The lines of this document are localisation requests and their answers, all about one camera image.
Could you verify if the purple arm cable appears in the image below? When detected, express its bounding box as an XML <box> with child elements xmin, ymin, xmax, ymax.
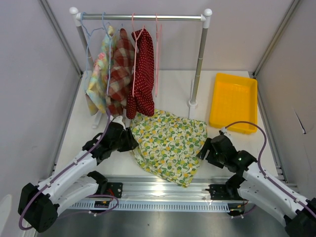
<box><xmin>18</xmin><ymin>108</ymin><xmax>119</xmax><ymax>232</ymax></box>
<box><xmin>221</xmin><ymin>120</ymin><xmax>316</xmax><ymax>220</ymax></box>

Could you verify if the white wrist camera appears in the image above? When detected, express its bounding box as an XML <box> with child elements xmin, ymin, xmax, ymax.
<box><xmin>219</xmin><ymin>127</ymin><xmax>231</xmax><ymax>137</ymax></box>
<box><xmin>110</xmin><ymin>115</ymin><xmax>125</xmax><ymax>127</ymax></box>

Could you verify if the yellow plastic tray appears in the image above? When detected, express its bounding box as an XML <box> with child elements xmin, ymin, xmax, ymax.
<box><xmin>209</xmin><ymin>73</ymin><xmax>257</xmax><ymax>134</ymax></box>

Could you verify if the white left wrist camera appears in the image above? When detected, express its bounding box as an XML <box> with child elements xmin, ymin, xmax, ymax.
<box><xmin>110</xmin><ymin>115</ymin><xmax>125</xmax><ymax>127</ymax></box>

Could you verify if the aluminium front rail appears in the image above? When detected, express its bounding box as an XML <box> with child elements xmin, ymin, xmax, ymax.
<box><xmin>33</xmin><ymin>174</ymin><xmax>303</xmax><ymax>204</ymax></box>

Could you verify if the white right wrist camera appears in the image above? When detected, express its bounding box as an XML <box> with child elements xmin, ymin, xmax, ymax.
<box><xmin>219</xmin><ymin>127</ymin><xmax>231</xmax><ymax>137</ymax></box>

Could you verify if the white clothes rack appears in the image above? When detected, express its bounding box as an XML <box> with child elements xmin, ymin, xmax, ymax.
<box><xmin>69</xmin><ymin>7</ymin><xmax>212</xmax><ymax>119</ymax></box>

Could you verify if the red polka dot skirt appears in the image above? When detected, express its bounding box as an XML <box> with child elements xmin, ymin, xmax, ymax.
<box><xmin>126</xmin><ymin>29</ymin><xmax>155</xmax><ymax>119</ymax></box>

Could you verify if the slotted cable duct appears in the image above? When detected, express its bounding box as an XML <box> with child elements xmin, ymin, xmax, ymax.
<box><xmin>69</xmin><ymin>200</ymin><xmax>230</xmax><ymax>213</ymax></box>

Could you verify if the lemon print cloth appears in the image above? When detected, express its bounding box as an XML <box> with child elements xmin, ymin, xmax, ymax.
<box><xmin>131</xmin><ymin>110</ymin><xmax>207</xmax><ymax>188</ymax></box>

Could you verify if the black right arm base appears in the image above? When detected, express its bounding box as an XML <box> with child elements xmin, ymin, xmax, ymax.
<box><xmin>205</xmin><ymin>183</ymin><xmax>257</xmax><ymax>201</ymax></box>

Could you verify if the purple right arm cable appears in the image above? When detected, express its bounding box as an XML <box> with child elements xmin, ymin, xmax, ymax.
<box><xmin>221</xmin><ymin>120</ymin><xmax>316</xmax><ymax>220</ymax></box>

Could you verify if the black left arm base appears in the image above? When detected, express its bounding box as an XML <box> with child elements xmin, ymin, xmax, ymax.
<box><xmin>95</xmin><ymin>182</ymin><xmax>123</xmax><ymax>198</ymax></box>

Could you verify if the pastel plaid skirt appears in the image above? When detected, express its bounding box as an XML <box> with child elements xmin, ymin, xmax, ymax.
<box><xmin>84</xmin><ymin>26</ymin><xmax>117</xmax><ymax>116</ymax></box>

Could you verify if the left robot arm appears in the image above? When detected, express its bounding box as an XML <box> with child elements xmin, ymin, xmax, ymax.
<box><xmin>18</xmin><ymin>120</ymin><xmax>138</xmax><ymax>233</ymax></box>

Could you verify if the blue wire hanger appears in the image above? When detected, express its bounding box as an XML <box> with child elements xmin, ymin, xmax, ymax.
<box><xmin>101</xmin><ymin>12</ymin><xmax>116</xmax><ymax>95</ymax></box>
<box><xmin>79</xmin><ymin>12</ymin><xmax>106</xmax><ymax>71</ymax></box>

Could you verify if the pink wire hanger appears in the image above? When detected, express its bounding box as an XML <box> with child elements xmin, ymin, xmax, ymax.
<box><xmin>155</xmin><ymin>14</ymin><xmax>162</xmax><ymax>97</ymax></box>
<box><xmin>131</xmin><ymin>13</ymin><xmax>144</xmax><ymax>97</ymax></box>

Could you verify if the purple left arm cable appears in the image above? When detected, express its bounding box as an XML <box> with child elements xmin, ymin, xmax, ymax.
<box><xmin>18</xmin><ymin>108</ymin><xmax>119</xmax><ymax>232</ymax></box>

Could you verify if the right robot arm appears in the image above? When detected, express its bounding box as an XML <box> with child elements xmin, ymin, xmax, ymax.
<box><xmin>197</xmin><ymin>135</ymin><xmax>316</xmax><ymax>237</ymax></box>

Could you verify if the red plaid skirt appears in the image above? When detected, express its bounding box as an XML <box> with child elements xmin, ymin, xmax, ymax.
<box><xmin>106</xmin><ymin>28</ymin><xmax>135</xmax><ymax>116</ymax></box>

